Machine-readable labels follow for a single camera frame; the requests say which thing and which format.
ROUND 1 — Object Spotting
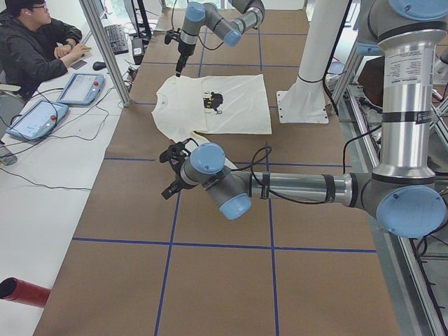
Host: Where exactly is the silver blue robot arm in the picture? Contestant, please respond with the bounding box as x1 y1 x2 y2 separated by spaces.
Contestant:
169 1 265 77
160 1 447 238

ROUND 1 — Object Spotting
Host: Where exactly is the black smartphone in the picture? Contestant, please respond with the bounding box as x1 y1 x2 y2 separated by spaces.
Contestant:
71 60 87 70

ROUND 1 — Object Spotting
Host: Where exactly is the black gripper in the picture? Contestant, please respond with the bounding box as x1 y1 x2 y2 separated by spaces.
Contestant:
176 41 193 77
161 161 191 200

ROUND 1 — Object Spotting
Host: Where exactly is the cream long-sleeve cat shirt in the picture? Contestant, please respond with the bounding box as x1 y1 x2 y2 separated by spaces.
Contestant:
152 74 272 151

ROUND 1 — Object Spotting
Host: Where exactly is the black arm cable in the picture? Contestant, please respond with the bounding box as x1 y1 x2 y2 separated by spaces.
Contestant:
250 146 333 204

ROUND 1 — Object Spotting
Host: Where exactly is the grey aluminium frame post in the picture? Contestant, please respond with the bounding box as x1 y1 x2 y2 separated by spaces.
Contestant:
79 0 131 107

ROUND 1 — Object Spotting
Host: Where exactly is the blue teach pendant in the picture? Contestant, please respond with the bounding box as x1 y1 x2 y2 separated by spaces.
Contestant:
57 73 104 106
6 99 69 141

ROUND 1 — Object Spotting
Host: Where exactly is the black computer mouse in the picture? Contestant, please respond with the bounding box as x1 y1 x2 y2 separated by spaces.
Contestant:
92 61 106 71

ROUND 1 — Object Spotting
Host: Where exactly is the near blue teach pendant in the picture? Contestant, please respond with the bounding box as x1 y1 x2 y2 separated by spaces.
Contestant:
6 99 69 141

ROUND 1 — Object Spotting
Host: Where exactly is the seated person in black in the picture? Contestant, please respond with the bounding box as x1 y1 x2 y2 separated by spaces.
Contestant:
1 0 90 99

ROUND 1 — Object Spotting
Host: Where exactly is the red cylinder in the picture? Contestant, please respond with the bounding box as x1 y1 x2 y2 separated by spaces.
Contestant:
1 277 50 308

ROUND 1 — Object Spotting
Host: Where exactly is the black keyboard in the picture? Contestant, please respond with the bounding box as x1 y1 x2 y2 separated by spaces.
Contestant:
104 24 129 55

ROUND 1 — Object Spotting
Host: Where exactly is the far blue teach pendant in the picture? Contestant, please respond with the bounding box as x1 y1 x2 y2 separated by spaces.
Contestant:
57 73 104 106

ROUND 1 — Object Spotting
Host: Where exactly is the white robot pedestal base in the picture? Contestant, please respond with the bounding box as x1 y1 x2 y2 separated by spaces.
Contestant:
276 0 351 124

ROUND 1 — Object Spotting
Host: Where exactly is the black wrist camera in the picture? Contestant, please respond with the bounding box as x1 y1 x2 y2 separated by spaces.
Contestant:
164 29 181 45
159 139 191 165

